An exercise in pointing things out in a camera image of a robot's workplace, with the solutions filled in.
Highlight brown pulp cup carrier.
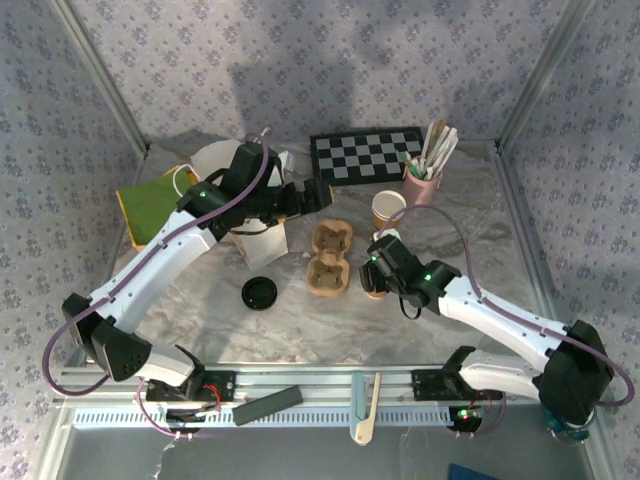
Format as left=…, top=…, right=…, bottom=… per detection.
left=305, top=218, right=355, bottom=297

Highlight dark blue cloth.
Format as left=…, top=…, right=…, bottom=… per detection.
left=447, top=462, right=497, bottom=480

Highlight green white stirrer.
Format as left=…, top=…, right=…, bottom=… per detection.
left=396, top=148, right=426, bottom=180

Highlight pink holder cup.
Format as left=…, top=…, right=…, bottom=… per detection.
left=402, top=158, right=444, bottom=206

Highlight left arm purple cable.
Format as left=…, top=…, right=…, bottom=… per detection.
left=41, top=132, right=271, bottom=441

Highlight black flat bar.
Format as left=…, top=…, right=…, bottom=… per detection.
left=232, top=383, right=305, bottom=427

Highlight black plastic cup lid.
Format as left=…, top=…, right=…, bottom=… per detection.
left=241, top=276, right=278, bottom=312

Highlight black grey chessboard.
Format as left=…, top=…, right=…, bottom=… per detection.
left=308, top=125, right=426, bottom=189

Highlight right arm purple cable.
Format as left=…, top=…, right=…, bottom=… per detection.
left=373, top=203, right=635, bottom=441

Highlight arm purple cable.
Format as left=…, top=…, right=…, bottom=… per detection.
left=41, top=132, right=271, bottom=441
left=373, top=203, right=635, bottom=441

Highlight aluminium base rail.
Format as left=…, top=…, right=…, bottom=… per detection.
left=53, top=363, right=604, bottom=404

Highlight aluminium frame post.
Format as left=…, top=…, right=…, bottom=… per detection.
left=494, top=0, right=599, bottom=151
left=49, top=0, right=152, bottom=157

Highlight white slotted cable duct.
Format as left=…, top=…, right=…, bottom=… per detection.
left=72, top=403, right=451, bottom=430

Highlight wooden spatula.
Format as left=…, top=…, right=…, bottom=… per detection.
left=349, top=372, right=384, bottom=446

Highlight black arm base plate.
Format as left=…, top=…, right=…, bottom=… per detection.
left=410, top=368, right=503, bottom=402
left=144, top=368, right=237, bottom=404

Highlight pale blue bracket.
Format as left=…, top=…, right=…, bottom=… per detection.
left=351, top=372, right=372, bottom=426

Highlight black controller board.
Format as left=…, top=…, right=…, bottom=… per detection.
left=165, top=407, right=222, bottom=435
left=448, top=405, right=485, bottom=434

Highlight animal print paper gift bag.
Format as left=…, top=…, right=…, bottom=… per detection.
left=172, top=127, right=296, bottom=269

